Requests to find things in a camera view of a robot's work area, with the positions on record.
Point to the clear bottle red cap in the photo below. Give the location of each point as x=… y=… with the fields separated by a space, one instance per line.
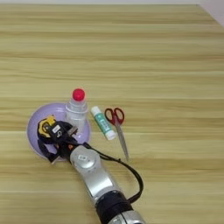
x=76 y=112

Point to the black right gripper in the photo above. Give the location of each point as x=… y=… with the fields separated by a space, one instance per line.
x=65 y=145

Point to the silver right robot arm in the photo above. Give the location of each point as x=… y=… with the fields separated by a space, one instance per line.
x=96 y=175

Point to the white green glue stick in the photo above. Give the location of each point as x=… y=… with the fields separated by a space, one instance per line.
x=102 y=122

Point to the purple round plate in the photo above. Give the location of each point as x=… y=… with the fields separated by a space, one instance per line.
x=38 y=143

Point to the black box white label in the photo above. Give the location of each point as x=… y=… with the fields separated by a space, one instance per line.
x=58 y=129

